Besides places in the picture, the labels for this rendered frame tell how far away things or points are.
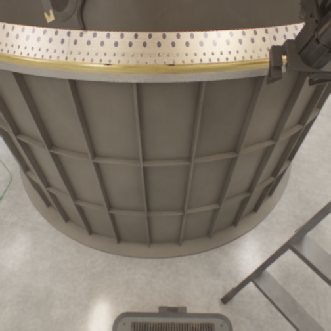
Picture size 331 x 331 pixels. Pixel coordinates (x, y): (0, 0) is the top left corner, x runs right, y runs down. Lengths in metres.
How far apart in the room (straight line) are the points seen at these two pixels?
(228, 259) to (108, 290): 0.72
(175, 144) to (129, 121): 0.19
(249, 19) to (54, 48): 0.54
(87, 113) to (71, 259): 1.04
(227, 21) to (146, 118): 0.36
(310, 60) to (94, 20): 0.52
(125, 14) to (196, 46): 0.20
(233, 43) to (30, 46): 0.56
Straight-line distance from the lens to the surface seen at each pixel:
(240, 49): 0.76
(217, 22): 0.76
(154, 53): 0.70
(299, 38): 0.55
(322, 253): 1.11
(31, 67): 0.80
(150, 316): 1.24
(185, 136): 0.88
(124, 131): 0.86
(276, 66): 0.54
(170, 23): 0.73
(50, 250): 1.74
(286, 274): 1.72
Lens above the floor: 1.48
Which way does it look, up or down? 49 degrees down
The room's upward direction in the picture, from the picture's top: 1 degrees clockwise
